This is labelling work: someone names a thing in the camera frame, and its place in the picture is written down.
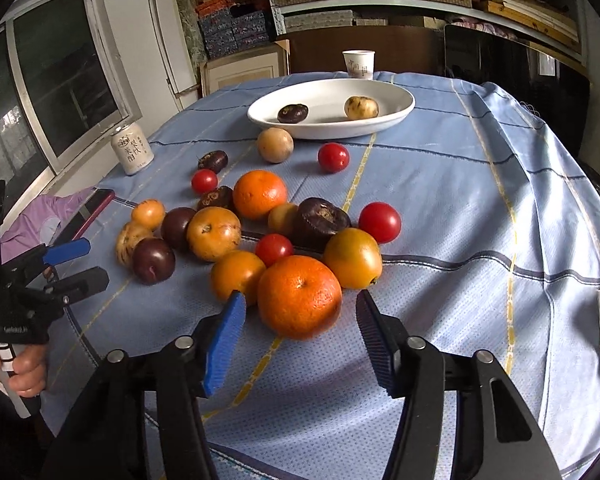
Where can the dark purple plum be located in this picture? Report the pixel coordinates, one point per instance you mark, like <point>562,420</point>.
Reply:
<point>174,227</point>
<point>153,261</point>

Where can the pale spotted pear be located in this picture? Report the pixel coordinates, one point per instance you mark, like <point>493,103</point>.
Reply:
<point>361,107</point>

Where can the white paper cup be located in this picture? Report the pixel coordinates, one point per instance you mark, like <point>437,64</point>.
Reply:
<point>359,63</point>

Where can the large front orange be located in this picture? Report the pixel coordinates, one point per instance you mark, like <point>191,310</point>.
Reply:
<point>299,297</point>

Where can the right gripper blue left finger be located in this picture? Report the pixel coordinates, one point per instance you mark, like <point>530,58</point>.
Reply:
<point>218,341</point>

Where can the tan round fruit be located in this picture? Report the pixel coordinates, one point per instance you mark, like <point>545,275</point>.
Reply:
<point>275,145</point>

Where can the red smartphone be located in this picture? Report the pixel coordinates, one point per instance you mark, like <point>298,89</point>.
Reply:
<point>88,211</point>

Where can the cardboard box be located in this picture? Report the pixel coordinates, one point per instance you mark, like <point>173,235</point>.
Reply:
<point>269,61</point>

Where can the red tomato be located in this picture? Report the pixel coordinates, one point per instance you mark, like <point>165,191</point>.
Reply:
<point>333,157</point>
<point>381,221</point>
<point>273,247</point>
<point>204,181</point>

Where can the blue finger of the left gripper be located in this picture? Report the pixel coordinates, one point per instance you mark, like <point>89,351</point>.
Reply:
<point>66,252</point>

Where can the dark water chestnut back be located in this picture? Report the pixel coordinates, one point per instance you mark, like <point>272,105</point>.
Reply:
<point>214,161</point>

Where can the white board leaning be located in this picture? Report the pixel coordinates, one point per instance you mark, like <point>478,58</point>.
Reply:
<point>180,73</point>

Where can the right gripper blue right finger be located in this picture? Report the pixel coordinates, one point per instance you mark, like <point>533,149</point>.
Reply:
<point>379,341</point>

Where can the dark purple plum back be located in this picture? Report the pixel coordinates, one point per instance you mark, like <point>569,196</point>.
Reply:
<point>174,227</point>

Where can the dark purple plum front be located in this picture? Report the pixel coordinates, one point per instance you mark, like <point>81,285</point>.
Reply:
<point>153,261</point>

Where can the purple cloth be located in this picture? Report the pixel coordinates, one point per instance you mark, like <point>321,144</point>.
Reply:
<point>39,222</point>

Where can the blue checked tablecloth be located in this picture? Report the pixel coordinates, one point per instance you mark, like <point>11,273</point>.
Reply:
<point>499,249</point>

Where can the window frame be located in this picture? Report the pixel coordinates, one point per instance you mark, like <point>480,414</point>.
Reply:
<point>63,90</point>

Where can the person's left hand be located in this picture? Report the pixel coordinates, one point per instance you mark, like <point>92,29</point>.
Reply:
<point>30,370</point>

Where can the yellow-orange persimmon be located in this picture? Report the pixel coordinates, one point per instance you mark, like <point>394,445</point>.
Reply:
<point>354,257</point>

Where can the orange back mandarin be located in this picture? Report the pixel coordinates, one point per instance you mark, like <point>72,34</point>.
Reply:
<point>257,192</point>

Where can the dark purple mangosteen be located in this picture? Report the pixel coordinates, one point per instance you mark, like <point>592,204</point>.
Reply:
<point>316,222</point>

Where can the white beverage can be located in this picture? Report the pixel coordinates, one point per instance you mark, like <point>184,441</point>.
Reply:
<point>132,148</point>

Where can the dark water chestnut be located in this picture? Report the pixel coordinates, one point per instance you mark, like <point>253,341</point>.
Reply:
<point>293,113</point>
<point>214,161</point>
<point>219,197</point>

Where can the pale spotted fruit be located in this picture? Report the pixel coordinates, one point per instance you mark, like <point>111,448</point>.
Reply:
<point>130,235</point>

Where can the dark water chestnut front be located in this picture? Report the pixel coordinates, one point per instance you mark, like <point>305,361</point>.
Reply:
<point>293,113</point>

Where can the white oval plate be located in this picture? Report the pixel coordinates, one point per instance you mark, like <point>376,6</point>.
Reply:
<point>326,102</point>

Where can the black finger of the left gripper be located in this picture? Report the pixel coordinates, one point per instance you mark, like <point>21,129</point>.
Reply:
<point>77,287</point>

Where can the dark wooden cabinet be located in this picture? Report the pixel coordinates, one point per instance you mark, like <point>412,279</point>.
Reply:
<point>398,49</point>

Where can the small tan fruit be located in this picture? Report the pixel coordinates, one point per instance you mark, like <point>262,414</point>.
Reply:
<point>281,219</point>

